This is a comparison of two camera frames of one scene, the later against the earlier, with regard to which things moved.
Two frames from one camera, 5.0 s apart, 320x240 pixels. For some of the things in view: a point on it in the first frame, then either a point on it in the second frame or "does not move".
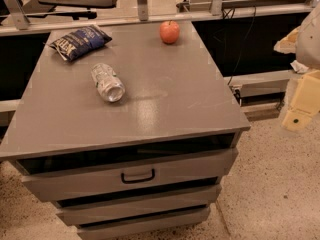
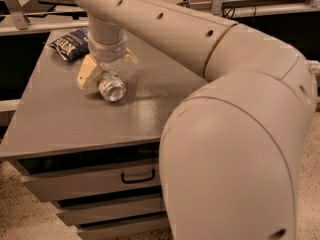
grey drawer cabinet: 147,167 does not move
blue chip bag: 80,42 does not move
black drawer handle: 135,181 does not move
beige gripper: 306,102 to 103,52
